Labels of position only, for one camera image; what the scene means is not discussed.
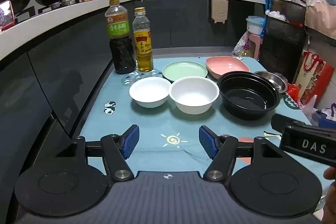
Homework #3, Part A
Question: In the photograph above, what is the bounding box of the blue printed tablecloth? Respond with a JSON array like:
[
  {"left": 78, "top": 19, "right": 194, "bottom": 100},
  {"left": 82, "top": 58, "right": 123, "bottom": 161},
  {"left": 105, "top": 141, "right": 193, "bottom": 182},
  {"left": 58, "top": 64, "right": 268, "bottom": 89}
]
[{"left": 79, "top": 55, "right": 327, "bottom": 211}]

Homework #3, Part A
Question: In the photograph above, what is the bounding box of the phone in red case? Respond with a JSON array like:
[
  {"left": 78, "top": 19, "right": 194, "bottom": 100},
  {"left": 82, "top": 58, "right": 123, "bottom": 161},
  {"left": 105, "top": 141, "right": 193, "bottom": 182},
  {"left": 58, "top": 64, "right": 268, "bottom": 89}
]
[{"left": 0, "top": 0, "right": 15, "bottom": 31}]

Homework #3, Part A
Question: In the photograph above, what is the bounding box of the cooking oil bottle yellow label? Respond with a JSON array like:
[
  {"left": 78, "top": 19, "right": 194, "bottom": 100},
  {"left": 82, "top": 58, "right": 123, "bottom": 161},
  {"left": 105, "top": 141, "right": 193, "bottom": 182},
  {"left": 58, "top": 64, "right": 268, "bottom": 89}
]
[{"left": 132, "top": 7, "right": 154, "bottom": 73}]

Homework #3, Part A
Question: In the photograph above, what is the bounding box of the green plate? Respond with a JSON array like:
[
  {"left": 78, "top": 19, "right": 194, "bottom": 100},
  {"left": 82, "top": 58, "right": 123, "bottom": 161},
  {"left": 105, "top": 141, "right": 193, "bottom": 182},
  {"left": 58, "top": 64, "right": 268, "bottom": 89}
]
[{"left": 162, "top": 61, "right": 209, "bottom": 83}]

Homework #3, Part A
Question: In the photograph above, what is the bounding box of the large white bowl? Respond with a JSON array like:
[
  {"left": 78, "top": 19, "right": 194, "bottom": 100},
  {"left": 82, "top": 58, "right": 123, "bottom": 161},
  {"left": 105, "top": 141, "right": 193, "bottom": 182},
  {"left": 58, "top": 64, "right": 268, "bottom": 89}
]
[{"left": 168, "top": 76, "right": 219, "bottom": 115}]

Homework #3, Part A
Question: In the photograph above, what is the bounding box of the white container blue lid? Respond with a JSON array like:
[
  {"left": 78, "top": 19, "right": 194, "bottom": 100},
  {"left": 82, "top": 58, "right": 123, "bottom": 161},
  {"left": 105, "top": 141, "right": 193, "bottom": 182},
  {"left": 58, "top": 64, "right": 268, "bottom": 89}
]
[{"left": 246, "top": 16, "right": 265, "bottom": 33}]

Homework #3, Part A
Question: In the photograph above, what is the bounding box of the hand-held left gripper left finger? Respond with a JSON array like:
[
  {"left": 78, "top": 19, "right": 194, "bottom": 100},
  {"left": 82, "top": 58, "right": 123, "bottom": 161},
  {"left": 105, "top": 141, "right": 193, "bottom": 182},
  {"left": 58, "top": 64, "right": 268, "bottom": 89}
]
[{"left": 54, "top": 124, "right": 140, "bottom": 183}]

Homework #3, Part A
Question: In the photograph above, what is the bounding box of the white kitchen counter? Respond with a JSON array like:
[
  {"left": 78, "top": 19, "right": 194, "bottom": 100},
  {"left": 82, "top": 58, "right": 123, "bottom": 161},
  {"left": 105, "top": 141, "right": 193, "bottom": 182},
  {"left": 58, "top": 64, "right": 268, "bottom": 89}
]
[{"left": 0, "top": 0, "right": 266, "bottom": 60}]

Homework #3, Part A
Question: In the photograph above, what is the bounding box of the black mesh rack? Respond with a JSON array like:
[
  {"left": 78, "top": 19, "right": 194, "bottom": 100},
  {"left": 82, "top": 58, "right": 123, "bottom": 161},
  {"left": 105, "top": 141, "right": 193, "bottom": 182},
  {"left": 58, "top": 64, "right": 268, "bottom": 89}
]
[{"left": 259, "top": 0, "right": 308, "bottom": 84}]

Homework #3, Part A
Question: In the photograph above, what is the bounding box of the oil bottle purple cap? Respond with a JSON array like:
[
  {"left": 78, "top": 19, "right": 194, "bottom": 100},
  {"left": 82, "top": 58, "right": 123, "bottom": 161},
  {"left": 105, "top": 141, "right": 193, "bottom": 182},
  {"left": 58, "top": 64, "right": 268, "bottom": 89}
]
[{"left": 240, "top": 43, "right": 257, "bottom": 58}]

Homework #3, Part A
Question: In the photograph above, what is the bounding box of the black plastic bowl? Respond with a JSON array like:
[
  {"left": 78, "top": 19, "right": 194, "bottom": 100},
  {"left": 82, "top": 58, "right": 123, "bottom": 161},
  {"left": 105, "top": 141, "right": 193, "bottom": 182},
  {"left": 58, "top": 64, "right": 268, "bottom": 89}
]
[{"left": 217, "top": 71, "right": 280, "bottom": 121}]

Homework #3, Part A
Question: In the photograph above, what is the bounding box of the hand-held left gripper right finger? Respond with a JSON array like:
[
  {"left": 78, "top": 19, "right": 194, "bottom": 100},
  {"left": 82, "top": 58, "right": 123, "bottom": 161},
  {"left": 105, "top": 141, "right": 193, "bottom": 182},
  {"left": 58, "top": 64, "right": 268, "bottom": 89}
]
[{"left": 199, "top": 125, "right": 282, "bottom": 183}]

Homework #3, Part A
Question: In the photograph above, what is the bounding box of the person's right hand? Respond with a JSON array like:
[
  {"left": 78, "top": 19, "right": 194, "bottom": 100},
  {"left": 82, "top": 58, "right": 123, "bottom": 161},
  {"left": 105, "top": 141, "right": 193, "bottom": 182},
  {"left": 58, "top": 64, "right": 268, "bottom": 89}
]
[{"left": 322, "top": 168, "right": 336, "bottom": 224}]

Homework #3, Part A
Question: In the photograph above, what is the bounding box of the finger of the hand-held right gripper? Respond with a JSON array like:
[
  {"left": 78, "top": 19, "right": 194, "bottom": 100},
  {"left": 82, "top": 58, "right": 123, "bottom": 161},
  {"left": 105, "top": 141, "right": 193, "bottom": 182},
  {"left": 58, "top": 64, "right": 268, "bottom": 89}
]
[{"left": 270, "top": 113, "right": 298, "bottom": 135}]

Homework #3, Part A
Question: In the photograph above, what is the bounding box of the blue and white bag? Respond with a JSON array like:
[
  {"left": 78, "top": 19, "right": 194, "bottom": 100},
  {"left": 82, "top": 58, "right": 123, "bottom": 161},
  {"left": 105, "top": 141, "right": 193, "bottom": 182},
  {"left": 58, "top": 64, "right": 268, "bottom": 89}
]
[{"left": 311, "top": 103, "right": 336, "bottom": 128}]

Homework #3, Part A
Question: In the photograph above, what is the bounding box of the gas stove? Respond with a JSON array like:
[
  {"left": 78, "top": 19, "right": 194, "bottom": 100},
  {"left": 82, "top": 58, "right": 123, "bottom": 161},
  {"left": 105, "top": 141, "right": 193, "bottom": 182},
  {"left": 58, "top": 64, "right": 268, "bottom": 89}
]
[{"left": 14, "top": 0, "right": 80, "bottom": 23}]

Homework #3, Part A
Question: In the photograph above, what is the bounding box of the red gift bag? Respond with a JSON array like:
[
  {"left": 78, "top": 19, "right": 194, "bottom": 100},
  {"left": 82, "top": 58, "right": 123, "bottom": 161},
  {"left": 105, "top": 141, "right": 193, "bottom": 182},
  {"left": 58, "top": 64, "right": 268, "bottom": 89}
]
[{"left": 292, "top": 50, "right": 335, "bottom": 106}]

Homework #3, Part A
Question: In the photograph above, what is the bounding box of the stainless steel bowl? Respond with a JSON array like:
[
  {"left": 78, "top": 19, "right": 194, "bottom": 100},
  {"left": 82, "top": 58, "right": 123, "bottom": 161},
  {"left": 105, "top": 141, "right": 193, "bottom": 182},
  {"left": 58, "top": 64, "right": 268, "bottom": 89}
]
[{"left": 254, "top": 71, "right": 288, "bottom": 94}]

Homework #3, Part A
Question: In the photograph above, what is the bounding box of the beige hanging bin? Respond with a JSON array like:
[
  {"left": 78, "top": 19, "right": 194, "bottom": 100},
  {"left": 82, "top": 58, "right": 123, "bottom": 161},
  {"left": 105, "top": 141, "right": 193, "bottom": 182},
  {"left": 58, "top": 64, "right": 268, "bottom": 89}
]
[{"left": 209, "top": 0, "right": 229, "bottom": 24}]

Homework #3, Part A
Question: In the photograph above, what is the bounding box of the pink bowl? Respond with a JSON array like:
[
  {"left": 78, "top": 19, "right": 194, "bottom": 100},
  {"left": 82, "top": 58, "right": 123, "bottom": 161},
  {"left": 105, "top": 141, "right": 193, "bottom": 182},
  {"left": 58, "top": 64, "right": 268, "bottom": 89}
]
[{"left": 205, "top": 56, "right": 250, "bottom": 80}]

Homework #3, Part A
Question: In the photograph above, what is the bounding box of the pink stool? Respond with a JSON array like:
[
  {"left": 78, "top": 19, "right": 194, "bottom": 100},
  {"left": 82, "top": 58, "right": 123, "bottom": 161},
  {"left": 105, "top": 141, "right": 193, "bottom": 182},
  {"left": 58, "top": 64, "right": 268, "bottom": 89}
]
[{"left": 243, "top": 32, "right": 263, "bottom": 60}]

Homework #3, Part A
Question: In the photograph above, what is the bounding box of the patterned plastic bag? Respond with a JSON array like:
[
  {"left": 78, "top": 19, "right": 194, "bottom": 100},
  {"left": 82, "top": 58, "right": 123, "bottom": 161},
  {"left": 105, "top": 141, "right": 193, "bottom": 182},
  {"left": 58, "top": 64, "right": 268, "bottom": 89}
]
[{"left": 232, "top": 34, "right": 248, "bottom": 57}]

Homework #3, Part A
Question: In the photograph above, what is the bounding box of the dark vinegar bottle green label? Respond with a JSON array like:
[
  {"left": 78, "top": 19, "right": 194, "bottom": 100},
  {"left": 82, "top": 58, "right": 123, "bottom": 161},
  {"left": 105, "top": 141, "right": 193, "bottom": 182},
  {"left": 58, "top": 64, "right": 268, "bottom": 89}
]
[{"left": 104, "top": 0, "right": 137, "bottom": 75}]

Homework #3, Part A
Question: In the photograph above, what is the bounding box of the small white bowl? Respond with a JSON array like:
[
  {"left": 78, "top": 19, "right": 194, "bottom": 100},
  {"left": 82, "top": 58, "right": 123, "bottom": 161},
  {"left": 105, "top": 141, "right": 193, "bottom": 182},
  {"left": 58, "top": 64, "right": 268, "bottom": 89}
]
[{"left": 129, "top": 76, "right": 172, "bottom": 108}]

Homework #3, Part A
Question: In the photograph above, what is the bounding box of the red plastic bag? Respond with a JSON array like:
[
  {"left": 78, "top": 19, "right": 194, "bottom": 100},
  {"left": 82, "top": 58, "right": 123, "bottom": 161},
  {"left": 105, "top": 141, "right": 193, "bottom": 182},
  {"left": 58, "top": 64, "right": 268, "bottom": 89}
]
[{"left": 286, "top": 83, "right": 302, "bottom": 103}]

